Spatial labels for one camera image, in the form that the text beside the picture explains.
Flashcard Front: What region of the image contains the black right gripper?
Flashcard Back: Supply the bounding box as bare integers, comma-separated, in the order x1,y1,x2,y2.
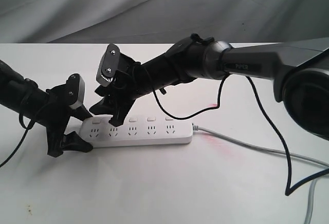
89,54,138,127

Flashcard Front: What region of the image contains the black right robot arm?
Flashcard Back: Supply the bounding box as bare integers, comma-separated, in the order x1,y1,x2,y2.
90,33,328,139

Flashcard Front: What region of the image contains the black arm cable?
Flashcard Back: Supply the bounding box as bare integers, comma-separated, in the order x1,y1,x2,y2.
0,91,52,167
151,73,329,196

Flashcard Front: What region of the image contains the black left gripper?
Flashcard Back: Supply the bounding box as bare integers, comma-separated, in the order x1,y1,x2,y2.
45,84,93,157

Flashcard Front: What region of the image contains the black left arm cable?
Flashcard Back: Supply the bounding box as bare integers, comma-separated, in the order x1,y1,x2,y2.
0,91,52,167

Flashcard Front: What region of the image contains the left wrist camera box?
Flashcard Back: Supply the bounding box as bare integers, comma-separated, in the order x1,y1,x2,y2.
64,73,85,110

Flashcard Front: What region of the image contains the white five-outlet power strip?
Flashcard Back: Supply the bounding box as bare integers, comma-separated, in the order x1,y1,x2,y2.
79,116,193,148

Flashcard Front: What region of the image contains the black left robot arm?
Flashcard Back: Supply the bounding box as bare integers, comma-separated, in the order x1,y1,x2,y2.
1,62,93,157

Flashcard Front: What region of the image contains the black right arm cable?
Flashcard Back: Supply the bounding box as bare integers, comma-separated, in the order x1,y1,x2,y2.
151,73,329,196

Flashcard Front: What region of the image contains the grey fabric backdrop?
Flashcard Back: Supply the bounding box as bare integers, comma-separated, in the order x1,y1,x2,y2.
1,0,328,43

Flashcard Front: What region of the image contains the grey power cable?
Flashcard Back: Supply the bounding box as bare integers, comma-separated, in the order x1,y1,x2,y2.
191,123,329,224

